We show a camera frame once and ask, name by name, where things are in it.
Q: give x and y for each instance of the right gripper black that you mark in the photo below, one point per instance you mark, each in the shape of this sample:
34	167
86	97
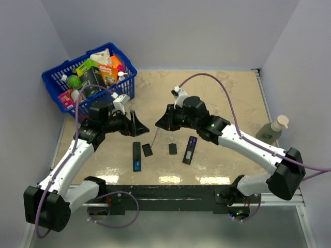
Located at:
167	122

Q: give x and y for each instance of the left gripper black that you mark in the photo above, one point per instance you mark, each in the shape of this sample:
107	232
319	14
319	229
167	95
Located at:
133	127

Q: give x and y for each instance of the black remote control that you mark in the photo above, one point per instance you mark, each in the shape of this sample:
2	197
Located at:
136	151
188	155

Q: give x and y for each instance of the black battery cover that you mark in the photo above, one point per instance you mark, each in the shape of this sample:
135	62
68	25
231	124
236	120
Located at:
147	150
172	149

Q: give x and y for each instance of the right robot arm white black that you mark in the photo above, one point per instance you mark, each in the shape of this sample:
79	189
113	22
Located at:
283	171

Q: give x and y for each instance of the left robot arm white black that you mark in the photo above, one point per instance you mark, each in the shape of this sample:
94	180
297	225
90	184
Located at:
51	203

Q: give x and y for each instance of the white pump bottle in basket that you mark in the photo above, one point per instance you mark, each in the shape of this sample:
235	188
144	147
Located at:
122	76

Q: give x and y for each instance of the orange Gillette razor pack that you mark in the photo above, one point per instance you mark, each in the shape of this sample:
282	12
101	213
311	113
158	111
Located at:
109	74

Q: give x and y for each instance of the blue plastic shopping basket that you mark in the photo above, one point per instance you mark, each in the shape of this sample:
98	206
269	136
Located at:
55	86

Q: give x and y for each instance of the orange pill bottle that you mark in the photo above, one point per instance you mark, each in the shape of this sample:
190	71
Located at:
76	97

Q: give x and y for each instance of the green black razor box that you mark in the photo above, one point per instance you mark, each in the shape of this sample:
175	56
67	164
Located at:
89	74

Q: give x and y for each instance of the pink box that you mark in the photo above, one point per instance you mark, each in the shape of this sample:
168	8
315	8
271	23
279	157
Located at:
66	100

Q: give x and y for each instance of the crumpled beige paper bag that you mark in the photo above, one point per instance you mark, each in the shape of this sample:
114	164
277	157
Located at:
102	57

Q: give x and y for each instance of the green bottle white cap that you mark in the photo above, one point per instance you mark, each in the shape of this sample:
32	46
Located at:
73	81

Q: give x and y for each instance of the green liquid soap pump bottle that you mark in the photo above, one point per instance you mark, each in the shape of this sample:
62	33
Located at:
272	131

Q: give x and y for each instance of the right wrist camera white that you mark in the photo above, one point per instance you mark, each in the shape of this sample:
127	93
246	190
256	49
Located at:
180	95

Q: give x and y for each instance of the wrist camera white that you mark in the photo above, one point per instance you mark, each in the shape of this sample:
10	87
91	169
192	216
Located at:
180	95
119	102

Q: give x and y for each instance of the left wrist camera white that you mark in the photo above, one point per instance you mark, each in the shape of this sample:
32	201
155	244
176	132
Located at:
119	102

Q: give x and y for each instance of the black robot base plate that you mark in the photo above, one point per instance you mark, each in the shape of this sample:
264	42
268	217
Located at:
205	198

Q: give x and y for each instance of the aluminium frame rail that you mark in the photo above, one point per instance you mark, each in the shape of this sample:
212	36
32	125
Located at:
269	199

